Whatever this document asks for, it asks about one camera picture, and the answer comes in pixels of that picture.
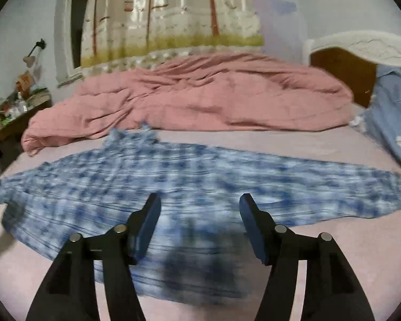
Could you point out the pink wall lamp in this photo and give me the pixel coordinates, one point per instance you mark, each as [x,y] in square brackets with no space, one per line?
[30,59]

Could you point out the blue floral pillow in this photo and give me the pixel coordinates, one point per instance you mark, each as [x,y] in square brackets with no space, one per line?
[381,121]

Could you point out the orange paper bag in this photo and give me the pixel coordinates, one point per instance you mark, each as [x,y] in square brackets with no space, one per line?
[23,84]

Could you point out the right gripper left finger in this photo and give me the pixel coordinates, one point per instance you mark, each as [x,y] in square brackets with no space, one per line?
[67,291]

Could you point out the pink checked duvet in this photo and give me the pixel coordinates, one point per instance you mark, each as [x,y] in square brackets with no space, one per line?
[225,91]

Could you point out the white and brown headboard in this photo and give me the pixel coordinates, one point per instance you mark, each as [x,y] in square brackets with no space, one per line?
[353,57]

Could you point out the dark wooden desk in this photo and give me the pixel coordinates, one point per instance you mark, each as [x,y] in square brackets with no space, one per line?
[40,100]

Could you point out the blue plaid shirt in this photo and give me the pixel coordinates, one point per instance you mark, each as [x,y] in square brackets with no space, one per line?
[195,253]

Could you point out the tree print curtain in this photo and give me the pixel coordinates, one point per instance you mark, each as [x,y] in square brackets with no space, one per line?
[118,35]

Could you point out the white framed window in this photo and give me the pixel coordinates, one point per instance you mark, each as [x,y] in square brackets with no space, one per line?
[68,28]

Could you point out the clear plastic bottle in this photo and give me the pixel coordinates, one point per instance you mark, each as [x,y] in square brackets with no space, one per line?
[21,104]

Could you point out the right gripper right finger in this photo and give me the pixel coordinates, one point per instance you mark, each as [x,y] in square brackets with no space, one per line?
[332,290]

